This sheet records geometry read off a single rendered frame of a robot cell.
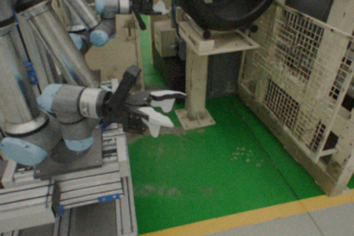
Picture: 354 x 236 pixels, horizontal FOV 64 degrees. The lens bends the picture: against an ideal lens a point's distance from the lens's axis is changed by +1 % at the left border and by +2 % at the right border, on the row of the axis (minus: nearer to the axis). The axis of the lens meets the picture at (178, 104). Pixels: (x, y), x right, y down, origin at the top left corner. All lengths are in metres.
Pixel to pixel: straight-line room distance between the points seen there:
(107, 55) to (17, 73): 1.48
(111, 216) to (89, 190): 0.35
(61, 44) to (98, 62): 1.43
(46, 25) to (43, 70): 0.36
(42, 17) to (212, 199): 1.38
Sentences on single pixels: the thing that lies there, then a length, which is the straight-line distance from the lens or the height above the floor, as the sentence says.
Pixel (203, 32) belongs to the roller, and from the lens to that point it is 1.51.
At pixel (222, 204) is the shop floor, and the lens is 1.78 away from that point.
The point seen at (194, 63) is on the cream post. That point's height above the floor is 0.54.
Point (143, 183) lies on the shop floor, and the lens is 1.87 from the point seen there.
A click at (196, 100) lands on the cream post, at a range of 2.17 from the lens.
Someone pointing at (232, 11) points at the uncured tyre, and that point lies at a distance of 1.79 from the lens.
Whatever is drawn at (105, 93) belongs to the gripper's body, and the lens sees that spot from 0.70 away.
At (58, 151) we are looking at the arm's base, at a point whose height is 0.77.
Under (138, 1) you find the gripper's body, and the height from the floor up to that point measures 1.07.
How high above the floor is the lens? 1.45
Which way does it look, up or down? 35 degrees down
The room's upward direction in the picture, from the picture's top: straight up
